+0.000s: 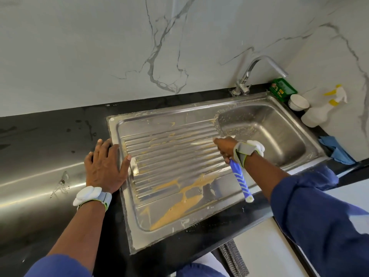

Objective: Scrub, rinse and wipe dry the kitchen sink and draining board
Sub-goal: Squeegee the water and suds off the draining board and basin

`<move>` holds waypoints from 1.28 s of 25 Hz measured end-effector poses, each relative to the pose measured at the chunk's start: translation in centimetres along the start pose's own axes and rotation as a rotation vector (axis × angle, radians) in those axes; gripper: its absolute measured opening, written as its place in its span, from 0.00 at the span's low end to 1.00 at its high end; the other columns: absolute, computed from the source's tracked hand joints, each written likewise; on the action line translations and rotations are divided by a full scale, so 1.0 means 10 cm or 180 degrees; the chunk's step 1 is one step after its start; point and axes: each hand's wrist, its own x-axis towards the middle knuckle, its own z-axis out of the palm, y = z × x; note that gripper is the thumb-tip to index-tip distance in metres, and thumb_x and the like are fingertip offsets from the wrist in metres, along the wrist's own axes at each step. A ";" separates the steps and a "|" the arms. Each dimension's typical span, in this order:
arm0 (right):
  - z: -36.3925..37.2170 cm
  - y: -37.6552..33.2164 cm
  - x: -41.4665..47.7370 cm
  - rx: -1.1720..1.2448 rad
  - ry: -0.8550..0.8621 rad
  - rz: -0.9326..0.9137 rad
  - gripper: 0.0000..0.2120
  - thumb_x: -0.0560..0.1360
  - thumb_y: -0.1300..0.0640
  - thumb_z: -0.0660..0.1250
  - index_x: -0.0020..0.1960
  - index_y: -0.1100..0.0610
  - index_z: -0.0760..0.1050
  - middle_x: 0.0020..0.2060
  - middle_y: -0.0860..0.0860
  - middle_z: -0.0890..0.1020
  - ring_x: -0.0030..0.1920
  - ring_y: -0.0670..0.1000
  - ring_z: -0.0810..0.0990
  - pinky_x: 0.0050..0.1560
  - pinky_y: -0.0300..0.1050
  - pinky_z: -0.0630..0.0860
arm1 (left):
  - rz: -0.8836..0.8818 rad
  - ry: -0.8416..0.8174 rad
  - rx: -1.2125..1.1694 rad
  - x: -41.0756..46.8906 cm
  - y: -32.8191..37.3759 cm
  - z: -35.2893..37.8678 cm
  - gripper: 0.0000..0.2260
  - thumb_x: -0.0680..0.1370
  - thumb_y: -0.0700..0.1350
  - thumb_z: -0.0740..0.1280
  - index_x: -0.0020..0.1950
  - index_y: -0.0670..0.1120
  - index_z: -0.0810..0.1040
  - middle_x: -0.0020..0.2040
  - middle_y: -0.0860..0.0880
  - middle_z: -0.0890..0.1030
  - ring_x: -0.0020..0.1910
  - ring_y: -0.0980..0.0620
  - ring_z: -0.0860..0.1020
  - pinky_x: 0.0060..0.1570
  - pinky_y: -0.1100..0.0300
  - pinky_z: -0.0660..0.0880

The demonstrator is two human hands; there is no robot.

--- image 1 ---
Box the person's left hand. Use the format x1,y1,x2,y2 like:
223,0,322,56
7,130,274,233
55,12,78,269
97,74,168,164
84,138,132,194

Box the person's right hand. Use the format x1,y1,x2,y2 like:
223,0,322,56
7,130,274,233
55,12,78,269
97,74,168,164
213,136,239,165

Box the blue white squeegee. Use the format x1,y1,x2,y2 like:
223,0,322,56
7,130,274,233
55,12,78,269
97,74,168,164
190,139,255,204

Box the stainless steel sink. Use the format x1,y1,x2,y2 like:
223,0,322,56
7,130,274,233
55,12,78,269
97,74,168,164
106,91,329,255

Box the white yellow spray bottle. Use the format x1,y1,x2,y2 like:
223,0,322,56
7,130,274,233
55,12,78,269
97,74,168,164
301,84,348,128

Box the person's left forearm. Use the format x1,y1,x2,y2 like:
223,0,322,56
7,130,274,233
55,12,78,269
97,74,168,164
47,200,107,272

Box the person's right forearm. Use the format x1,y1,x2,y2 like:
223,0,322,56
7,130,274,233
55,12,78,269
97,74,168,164
243,154,291,201

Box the white left wrist tracker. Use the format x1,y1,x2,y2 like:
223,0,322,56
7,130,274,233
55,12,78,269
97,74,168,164
73,185,113,211

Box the green soap tray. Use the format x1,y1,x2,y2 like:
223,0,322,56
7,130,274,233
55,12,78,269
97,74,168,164
268,78,298,104

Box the chrome faucet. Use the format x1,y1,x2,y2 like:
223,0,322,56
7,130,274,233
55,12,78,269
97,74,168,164
231,55,288,97

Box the white bowl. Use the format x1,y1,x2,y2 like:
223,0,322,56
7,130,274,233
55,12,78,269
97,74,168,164
288,94,310,112

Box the blue cloth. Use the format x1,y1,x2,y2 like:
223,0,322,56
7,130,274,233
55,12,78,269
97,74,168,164
319,135,357,166

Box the striped floor mat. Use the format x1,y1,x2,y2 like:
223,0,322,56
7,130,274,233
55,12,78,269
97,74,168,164
218,239,250,277

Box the white trousers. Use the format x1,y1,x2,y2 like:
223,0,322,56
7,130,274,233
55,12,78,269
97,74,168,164
193,252,228,277

